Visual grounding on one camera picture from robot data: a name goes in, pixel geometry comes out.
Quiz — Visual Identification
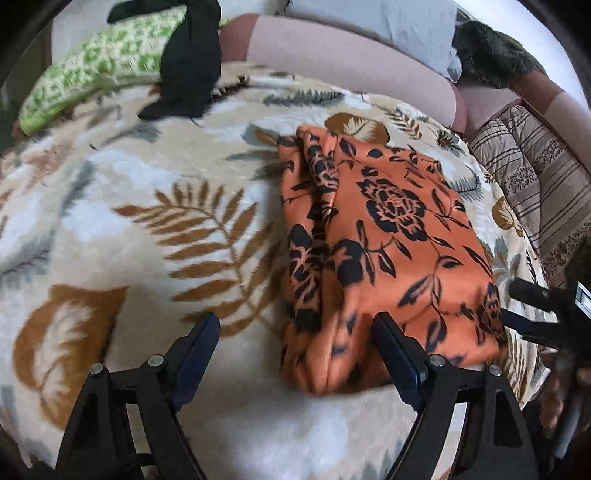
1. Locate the pink bolster cushion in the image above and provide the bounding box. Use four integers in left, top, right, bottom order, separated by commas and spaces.
459, 69, 583, 155
218, 13, 468, 137

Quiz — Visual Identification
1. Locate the grey pillow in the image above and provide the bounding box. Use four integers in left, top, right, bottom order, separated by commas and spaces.
283, 0, 463, 84

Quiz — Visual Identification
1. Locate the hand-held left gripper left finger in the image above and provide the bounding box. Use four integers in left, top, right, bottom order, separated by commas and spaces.
55, 312, 221, 480

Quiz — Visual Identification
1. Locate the orange floral print garment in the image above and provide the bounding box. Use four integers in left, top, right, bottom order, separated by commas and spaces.
276, 124, 511, 397

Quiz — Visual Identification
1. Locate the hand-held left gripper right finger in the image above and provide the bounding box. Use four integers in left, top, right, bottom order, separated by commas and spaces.
372, 311, 539, 480

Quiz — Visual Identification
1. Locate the brown striped cover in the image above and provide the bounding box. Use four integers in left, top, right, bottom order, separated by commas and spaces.
468, 104, 591, 289

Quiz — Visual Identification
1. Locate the dark fur cloth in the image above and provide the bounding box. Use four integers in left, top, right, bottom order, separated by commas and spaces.
451, 8, 548, 90

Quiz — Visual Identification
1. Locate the black garment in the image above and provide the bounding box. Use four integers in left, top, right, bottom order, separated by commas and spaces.
107, 0, 223, 121

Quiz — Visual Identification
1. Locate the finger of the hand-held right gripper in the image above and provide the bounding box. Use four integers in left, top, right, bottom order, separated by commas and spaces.
501, 308, 565, 348
509, 280, 561, 313

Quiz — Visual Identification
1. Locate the green checkered pillow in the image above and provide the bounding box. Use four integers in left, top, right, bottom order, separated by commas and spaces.
18, 7, 232, 137

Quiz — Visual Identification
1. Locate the person's right hand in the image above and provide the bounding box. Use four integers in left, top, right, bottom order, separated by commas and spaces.
540, 362, 571, 437

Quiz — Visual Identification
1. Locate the leaf print blanket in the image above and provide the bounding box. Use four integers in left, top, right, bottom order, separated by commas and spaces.
0, 62, 561, 480

